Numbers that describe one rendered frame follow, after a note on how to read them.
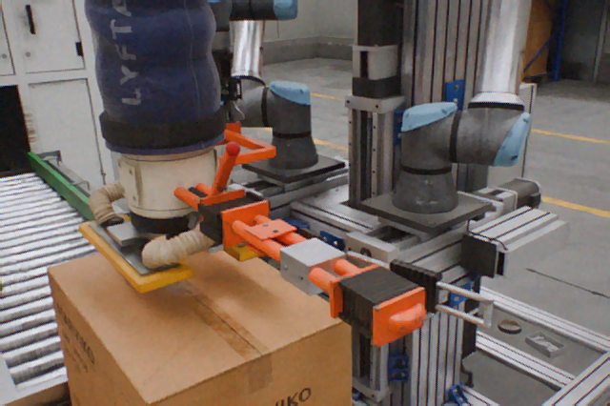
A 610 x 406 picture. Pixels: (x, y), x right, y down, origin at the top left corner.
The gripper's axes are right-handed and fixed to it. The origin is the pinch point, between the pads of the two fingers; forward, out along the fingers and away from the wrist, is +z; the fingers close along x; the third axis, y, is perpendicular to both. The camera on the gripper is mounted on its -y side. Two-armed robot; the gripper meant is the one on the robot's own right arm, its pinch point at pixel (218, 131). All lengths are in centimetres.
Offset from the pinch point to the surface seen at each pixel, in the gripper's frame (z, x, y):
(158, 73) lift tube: -21, -30, 39
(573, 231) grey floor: 118, 271, -55
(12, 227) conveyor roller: 64, -31, -144
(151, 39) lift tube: -27, -31, 40
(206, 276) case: 24.2, -20.0, 27.8
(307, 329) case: 24, -15, 58
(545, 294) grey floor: 118, 186, -17
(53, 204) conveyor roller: 64, -9, -162
